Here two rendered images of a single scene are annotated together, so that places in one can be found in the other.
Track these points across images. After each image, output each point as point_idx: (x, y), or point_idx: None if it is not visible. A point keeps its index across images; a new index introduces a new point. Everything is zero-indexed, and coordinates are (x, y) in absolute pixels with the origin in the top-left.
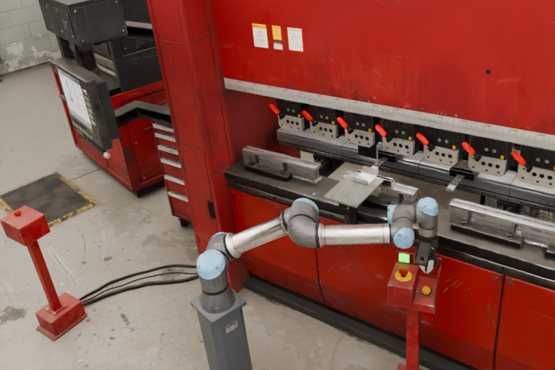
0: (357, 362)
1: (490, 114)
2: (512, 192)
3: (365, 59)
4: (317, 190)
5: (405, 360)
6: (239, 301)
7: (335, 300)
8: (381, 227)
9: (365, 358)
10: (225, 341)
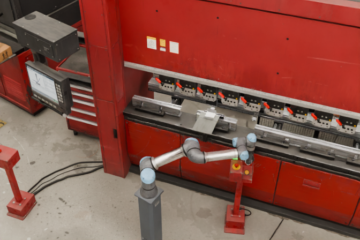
0: (203, 206)
1: (277, 90)
2: (281, 118)
3: (215, 61)
4: (181, 121)
5: (227, 201)
6: (160, 190)
7: (188, 175)
8: (234, 151)
9: (207, 203)
10: (154, 210)
